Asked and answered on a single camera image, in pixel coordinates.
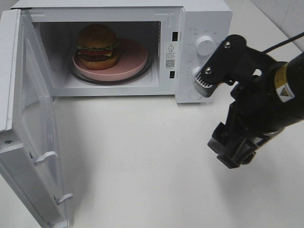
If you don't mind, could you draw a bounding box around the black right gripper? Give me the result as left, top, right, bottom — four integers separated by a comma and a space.
207, 68, 285, 169

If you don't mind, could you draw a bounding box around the round white door button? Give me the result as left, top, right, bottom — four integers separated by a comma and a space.
189, 89, 202, 100

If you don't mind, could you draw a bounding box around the pink round plate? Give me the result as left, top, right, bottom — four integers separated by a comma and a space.
73, 38, 148, 83

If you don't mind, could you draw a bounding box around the burger with lettuce and tomato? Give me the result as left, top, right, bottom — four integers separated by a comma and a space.
77, 24, 119, 70

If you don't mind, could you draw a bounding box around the white microwave door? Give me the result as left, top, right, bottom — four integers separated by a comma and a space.
0, 9, 73, 228

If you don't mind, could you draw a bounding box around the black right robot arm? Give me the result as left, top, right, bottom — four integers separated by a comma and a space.
208, 54, 304, 169

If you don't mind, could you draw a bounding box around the lower white timer knob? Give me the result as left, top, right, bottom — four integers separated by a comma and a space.
191, 67, 202, 83

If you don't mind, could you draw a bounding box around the upper white power knob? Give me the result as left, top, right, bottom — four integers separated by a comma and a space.
195, 34, 215, 56

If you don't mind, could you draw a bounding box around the white microwave oven body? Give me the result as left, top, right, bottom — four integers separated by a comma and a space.
10, 0, 232, 103

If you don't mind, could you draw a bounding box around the glass microwave turntable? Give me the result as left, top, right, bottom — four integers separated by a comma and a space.
69, 55, 153, 86

